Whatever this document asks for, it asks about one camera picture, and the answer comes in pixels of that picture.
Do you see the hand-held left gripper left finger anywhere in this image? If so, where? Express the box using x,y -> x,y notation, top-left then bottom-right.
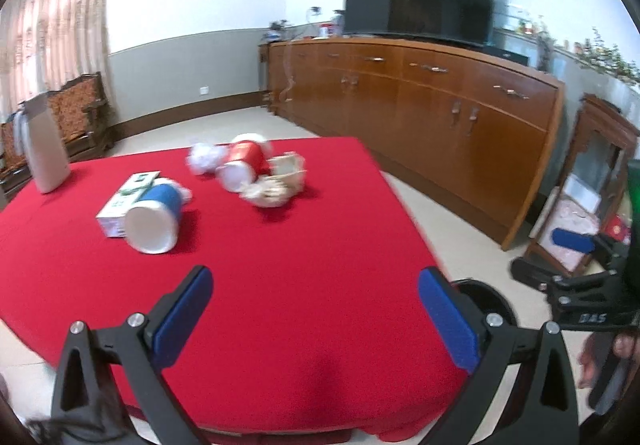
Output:
50,265 -> 215,445

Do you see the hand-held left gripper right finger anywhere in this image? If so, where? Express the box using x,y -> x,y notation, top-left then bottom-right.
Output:
417,266 -> 581,445

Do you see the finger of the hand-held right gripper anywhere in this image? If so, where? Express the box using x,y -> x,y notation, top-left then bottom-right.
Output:
551,227 -> 624,259
510,257 -> 621,306

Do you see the black plastic bucket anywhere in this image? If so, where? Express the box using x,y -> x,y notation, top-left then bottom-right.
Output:
450,279 -> 518,326

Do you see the blue and white cup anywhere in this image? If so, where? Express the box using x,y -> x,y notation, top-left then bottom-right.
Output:
124,178 -> 193,255

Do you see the green and white box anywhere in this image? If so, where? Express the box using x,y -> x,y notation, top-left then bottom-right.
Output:
96,170 -> 162,238

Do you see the white tissue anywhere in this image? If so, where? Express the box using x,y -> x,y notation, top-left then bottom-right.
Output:
187,142 -> 226,176

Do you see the beige paper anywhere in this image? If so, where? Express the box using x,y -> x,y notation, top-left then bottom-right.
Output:
240,152 -> 307,209

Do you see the red paper cup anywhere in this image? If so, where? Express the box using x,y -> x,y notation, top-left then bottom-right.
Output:
216,134 -> 273,192

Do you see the person's right hand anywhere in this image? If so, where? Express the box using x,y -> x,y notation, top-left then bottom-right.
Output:
577,325 -> 640,390

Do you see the pink floral bag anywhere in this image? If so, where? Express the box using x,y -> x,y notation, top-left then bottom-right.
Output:
542,200 -> 601,271

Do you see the red tablecloth table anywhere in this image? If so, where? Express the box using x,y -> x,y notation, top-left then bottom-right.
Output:
0,136 -> 471,443

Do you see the carved wooden stand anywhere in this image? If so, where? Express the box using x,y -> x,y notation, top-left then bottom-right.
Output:
525,94 -> 640,278

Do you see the green trailing plant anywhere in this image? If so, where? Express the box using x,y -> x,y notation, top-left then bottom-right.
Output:
575,28 -> 640,86

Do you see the brown wooden sideboard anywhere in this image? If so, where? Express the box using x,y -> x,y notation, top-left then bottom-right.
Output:
267,38 -> 566,252

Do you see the glass vase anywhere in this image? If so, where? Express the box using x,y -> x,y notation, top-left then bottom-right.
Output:
535,32 -> 556,73

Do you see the black set-top box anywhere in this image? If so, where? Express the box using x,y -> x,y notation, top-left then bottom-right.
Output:
482,45 -> 531,68

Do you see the white thermos bottle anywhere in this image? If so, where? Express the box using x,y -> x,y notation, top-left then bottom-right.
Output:
15,92 -> 72,194

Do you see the wooden upholstered bench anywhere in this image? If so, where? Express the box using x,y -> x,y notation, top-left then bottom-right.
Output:
0,72 -> 116,196

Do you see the small dark side table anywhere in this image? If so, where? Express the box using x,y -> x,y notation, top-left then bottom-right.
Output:
257,42 -> 273,113

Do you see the beige patterned curtain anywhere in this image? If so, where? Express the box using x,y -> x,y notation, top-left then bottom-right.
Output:
0,0 -> 118,96

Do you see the white hanging cable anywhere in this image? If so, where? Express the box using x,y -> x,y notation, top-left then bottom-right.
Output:
280,42 -> 296,101

